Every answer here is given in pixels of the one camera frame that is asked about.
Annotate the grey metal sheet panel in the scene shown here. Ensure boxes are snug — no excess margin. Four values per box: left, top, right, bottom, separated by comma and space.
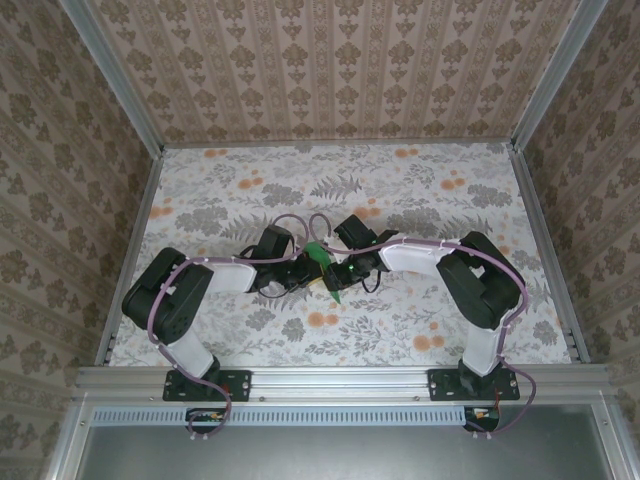
82, 424, 614, 480

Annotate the aluminium frame post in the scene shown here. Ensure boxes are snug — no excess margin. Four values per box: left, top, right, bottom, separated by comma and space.
509, 0, 611, 151
58, 0, 166, 156

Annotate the grey slotted cable duct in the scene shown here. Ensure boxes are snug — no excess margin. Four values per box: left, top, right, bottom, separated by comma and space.
92, 405, 474, 427

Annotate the aluminium side rail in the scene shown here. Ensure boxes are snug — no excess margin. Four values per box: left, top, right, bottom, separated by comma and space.
509, 144, 591, 366
94, 147, 166, 366

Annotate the thin aluminium rail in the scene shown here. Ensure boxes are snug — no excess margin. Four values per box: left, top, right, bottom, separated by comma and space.
160, 139, 516, 150

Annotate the black connector board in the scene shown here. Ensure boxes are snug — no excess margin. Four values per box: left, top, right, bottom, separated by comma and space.
462, 404, 502, 434
185, 407, 227, 435

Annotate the wide aluminium frame rail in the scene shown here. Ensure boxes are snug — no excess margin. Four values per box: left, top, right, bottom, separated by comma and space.
74, 364, 614, 401

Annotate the green paper sheet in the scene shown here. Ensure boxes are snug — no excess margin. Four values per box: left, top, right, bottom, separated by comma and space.
303, 240, 345, 306

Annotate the floral table cover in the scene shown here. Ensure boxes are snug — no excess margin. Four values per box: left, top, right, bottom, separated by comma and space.
107, 142, 576, 366

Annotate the purple cable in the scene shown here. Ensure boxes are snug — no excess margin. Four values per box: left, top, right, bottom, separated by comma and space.
147, 213, 314, 444
308, 213, 540, 441

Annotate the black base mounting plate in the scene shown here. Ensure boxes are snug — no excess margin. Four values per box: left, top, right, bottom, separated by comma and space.
163, 368, 252, 403
428, 368, 521, 403

